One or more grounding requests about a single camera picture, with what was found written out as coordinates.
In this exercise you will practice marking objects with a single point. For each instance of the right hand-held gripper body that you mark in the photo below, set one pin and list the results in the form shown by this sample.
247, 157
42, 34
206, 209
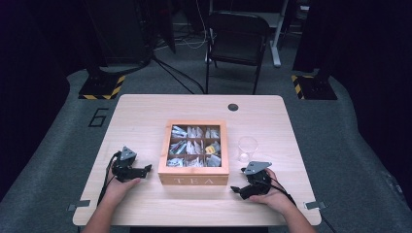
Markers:
260, 183

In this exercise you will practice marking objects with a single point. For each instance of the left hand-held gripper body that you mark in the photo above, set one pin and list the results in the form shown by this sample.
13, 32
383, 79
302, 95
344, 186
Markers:
124, 168

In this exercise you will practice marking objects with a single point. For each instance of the grey tea bag packet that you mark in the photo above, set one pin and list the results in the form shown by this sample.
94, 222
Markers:
213, 160

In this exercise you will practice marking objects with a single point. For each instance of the wooden tea bag box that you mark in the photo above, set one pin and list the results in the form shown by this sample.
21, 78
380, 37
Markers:
194, 178

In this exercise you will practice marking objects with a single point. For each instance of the person's right hand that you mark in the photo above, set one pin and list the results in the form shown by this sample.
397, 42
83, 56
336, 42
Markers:
275, 199

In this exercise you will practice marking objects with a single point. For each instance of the person's left hand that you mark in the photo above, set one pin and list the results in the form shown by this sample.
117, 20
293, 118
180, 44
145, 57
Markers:
118, 189

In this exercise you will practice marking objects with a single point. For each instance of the clear glass cup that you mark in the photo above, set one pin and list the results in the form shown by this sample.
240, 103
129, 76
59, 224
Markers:
247, 147

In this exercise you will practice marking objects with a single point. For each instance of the yellow label tea bag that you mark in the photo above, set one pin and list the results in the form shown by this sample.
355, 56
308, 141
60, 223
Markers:
210, 149

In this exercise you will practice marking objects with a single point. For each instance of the rows of tea bags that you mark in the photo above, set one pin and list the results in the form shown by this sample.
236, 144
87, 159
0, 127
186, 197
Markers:
191, 147

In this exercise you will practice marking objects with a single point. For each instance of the black round table grommet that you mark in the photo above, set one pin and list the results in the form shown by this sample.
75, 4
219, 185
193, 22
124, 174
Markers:
233, 107

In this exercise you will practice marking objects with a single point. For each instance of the hazard striped black stand base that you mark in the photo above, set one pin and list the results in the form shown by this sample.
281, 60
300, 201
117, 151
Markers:
100, 87
315, 89

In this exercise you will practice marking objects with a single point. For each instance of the dark curtain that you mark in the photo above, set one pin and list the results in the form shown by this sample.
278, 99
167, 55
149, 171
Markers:
379, 97
29, 97

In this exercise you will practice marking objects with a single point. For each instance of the black folding chair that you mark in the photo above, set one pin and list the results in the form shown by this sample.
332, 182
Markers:
238, 42

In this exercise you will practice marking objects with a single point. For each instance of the grey metal table bracket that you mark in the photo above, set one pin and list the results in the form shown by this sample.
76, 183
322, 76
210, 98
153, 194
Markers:
78, 205
315, 205

